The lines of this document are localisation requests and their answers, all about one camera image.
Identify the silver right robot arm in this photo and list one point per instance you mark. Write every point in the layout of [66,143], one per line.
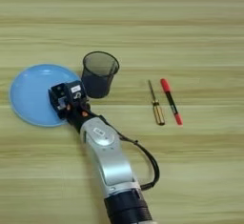
[108,161]

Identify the red and black marker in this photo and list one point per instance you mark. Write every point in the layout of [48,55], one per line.
[171,102]

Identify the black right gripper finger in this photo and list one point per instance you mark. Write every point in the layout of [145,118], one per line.
[54,102]

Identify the black mesh pen cup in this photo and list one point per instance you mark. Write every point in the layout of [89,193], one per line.
[97,85]

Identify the blue round plate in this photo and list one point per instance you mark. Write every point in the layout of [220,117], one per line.
[28,97]

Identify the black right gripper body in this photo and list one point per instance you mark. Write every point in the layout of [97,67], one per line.
[76,110]

